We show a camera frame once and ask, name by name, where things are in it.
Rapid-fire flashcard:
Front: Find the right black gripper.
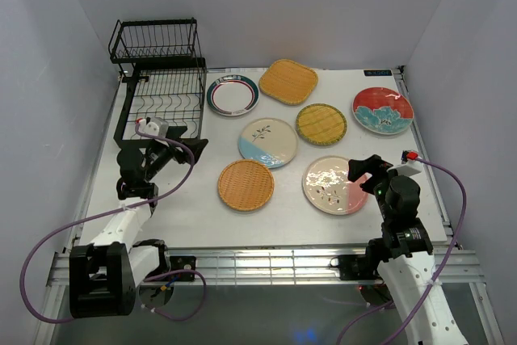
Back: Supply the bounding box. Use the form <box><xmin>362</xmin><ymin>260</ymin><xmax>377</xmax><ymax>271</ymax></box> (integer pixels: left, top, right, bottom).
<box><xmin>347</xmin><ymin>154</ymin><xmax>399</xmax><ymax>221</ymax></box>

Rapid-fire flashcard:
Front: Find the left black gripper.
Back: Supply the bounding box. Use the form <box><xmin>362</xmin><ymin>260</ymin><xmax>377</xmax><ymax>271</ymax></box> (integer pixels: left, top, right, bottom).
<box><xmin>143</xmin><ymin>126</ymin><xmax>208</xmax><ymax>181</ymax></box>

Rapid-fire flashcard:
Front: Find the white plate green maroon rim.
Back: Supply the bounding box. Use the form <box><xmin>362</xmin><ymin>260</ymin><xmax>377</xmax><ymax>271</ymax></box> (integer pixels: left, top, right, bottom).
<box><xmin>206</xmin><ymin>74</ymin><xmax>259</xmax><ymax>117</ymax></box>

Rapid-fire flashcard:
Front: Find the round orange woven plate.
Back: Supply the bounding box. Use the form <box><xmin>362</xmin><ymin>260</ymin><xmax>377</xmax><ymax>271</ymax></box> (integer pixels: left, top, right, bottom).
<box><xmin>217</xmin><ymin>159</ymin><xmax>275</xmax><ymax>212</ymax></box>

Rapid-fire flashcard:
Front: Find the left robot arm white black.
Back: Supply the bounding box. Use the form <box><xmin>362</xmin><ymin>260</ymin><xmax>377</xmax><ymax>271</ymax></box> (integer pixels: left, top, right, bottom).
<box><xmin>69</xmin><ymin>118</ymin><xmax>208</xmax><ymax>318</ymax></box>

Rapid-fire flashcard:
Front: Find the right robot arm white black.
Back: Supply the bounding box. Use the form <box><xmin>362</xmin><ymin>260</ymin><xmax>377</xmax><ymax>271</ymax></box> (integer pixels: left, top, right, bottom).
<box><xmin>348</xmin><ymin>151</ymin><xmax>467</xmax><ymax>344</ymax></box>

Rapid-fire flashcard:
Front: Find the cream pink plate with sprig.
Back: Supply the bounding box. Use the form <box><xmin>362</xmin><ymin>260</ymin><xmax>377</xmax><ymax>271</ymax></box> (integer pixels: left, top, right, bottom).
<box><xmin>302</xmin><ymin>156</ymin><xmax>368</xmax><ymax>216</ymax></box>

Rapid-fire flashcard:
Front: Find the round yellow green woven plate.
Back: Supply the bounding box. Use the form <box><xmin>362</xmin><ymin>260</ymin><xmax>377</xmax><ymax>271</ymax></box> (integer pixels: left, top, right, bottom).
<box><xmin>296</xmin><ymin>103</ymin><xmax>347</xmax><ymax>146</ymax></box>

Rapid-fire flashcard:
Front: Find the red plate blue flower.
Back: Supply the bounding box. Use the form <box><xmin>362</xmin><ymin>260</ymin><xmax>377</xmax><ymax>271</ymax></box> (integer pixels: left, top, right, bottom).
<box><xmin>352</xmin><ymin>87</ymin><xmax>414</xmax><ymax>136</ymax></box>

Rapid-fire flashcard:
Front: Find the cream blue plate with sprig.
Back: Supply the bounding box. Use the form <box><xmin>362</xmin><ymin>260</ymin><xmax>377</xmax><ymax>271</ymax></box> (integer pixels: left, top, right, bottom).
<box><xmin>237</xmin><ymin>118</ymin><xmax>298</xmax><ymax>170</ymax></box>

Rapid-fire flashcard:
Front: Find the blue label sticker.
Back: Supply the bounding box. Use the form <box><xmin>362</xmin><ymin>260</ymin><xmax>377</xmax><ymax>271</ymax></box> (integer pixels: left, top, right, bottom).
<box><xmin>364</xmin><ymin>69</ymin><xmax>393</xmax><ymax>77</ymax></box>

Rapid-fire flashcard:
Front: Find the square orange woven plate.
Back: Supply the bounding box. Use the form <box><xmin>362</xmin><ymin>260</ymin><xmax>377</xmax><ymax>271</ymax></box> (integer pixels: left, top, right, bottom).
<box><xmin>259</xmin><ymin>59</ymin><xmax>318</xmax><ymax>106</ymax></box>

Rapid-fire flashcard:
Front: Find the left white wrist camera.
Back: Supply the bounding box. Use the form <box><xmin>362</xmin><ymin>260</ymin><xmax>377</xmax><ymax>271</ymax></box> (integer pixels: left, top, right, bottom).
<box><xmin>136</xmin><ymin>117</ymin><xmax>169</xmax><ymax>137</ymax></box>

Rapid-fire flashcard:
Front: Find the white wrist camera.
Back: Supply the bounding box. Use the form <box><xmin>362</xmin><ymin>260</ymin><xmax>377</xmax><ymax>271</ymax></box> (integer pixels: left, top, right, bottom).
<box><xmin>136</xmin><ymin>117</ymin><xmax>169</xmax><ymax>137</ymax></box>
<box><xmin>389</xmin><ymin>150</ymin><xmax>423</xmax><ymax>177</ymax></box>

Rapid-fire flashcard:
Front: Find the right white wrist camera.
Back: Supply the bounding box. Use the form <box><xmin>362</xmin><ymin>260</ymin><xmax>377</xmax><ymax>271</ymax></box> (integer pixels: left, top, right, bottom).
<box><xmin>389</xmin><ymin>150</ymin><xmax>423</xmax><ymax>177</ymax></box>

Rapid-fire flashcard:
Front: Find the black wire dish rack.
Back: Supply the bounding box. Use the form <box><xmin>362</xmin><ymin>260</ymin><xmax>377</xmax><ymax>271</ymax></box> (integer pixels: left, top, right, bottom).
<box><xmin>108</xmin><ymin>18</ymin><xmax>207</xmax><ymax>149</ymax></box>

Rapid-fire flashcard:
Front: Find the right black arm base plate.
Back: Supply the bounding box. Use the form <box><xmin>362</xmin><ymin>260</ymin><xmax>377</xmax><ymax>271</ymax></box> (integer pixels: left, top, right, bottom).
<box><xmin>329</xmin><ymin>255</ymin><xmax>380</xmax><ymax>280</ymax></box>

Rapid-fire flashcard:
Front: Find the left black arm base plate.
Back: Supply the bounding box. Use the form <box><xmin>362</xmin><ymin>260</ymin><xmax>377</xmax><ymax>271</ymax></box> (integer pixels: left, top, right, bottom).
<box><xmin>166</xmin><ymin>255</ymin><xmax>197</xmax><ymax>283</ymax></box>

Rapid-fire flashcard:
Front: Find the aluminium front rail frame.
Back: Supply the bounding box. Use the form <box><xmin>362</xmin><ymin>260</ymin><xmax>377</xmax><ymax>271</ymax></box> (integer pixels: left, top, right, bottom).
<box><xmin>47</xmin><ymin>247</ymin><xmax>485</xmax><ymax>286</ymax></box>

